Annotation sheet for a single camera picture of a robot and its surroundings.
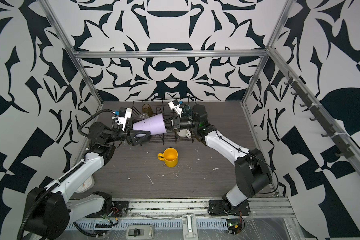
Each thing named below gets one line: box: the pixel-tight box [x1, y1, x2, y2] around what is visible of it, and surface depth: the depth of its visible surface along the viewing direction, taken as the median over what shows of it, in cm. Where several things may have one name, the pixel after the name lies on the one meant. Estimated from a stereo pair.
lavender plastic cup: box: [133, 113, 167, 136], surface depth 63 cm
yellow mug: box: [157, 147, 179, 168], surface depth 87 cm
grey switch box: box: [126, 225, 155, 240], surface depth 67 cm
